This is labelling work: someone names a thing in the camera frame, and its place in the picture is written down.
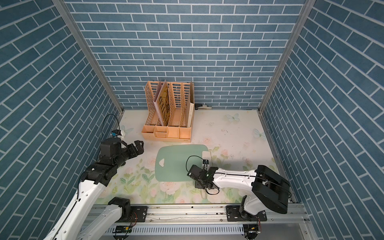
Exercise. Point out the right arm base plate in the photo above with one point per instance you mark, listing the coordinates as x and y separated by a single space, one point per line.
235 213

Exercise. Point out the green cutting board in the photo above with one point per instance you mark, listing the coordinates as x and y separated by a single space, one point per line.
173 162

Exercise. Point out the aluminium mounting rail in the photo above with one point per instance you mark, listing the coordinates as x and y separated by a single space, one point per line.
294 225

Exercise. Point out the peach desk file organizer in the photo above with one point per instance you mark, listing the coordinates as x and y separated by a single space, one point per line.
171 107

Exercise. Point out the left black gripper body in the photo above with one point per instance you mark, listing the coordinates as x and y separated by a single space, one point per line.
126 153

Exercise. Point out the white cleaver knife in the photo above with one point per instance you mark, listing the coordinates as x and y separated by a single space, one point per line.
206 155

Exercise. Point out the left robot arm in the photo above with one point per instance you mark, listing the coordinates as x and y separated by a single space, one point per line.
92 182

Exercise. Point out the brown folder in organizer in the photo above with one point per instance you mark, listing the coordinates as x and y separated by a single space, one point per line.
162 103

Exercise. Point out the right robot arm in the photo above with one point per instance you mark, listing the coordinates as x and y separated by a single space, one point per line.
265 189

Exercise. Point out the white perforated cable tray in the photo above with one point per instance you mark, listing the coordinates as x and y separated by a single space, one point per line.
155 230

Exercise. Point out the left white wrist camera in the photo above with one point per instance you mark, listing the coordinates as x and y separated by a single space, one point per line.
117 134

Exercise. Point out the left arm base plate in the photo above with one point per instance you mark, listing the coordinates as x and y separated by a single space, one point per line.
135 213

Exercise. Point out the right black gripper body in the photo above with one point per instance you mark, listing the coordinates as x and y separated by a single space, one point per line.
199 184

